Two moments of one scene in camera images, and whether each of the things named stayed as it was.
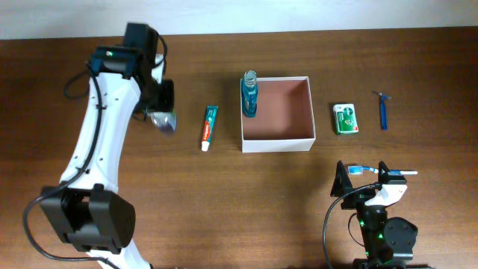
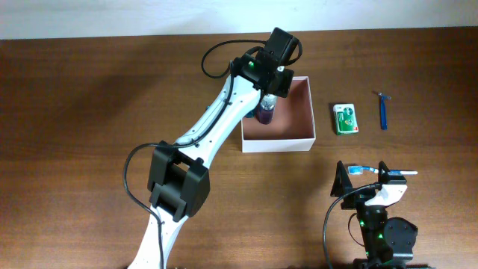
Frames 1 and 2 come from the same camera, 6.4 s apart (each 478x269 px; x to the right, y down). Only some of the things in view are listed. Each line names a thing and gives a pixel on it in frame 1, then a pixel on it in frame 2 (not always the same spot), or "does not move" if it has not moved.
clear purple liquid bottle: (166, 122) → (266, 109)
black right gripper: (345, 185) does not move
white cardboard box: (284, 120) does not move
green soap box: (345, 119) does not move
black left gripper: (166, 103) → (284, 85)
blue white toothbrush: (358, 169) does not move
